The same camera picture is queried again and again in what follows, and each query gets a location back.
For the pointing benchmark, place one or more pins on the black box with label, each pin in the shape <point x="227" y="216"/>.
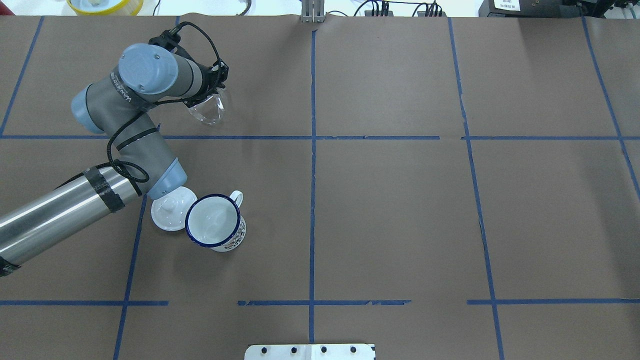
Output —
<point x="521" y="9"/>

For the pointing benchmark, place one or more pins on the white enamel mug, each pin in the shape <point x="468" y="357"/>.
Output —
<point x="215" y="222"/>

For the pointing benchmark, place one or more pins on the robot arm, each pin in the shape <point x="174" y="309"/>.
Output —
<point x="137" y="161"/>

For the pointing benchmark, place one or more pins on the aluminium frame post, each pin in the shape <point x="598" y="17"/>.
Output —
<point x="313" y="11"/>

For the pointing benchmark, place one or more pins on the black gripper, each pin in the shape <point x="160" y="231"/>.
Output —
<point x="206" y="86"/>

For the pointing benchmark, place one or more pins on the clear glass funnel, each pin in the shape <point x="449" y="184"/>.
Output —
<point x="212" y="110"/>

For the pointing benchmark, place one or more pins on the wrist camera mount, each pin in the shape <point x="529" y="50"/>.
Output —
<point x="169" y="40"/>

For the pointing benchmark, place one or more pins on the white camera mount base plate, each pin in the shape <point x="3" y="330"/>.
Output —
<point x="327" y="351"/>

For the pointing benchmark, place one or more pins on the yellow tape roll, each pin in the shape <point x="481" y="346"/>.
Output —
<point x="106" y="7"/>

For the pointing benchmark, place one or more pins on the brown paper table cover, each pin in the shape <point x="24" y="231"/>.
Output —
<point x="460" y="188"/>

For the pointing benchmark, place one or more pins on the white enamel mug lid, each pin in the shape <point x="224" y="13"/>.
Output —
<point x="169" y="212"/>

